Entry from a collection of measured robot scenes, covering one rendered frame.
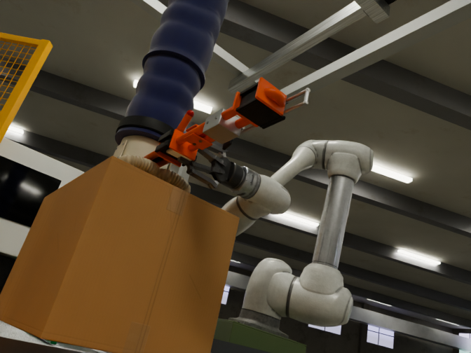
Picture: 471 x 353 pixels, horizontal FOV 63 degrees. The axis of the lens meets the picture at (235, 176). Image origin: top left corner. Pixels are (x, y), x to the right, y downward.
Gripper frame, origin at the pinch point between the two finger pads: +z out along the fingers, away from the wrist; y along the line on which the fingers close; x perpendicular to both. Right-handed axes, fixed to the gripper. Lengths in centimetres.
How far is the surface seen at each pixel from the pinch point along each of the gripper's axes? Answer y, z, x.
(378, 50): -190, -159, 56
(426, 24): -190, -158, 17
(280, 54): -193, -116, 125
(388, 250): -265, -830, 464
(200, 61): -44.3, -4.4, 17.4
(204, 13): -63, 1, 16
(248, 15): -263, -100, 174
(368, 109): -277, -316, 178
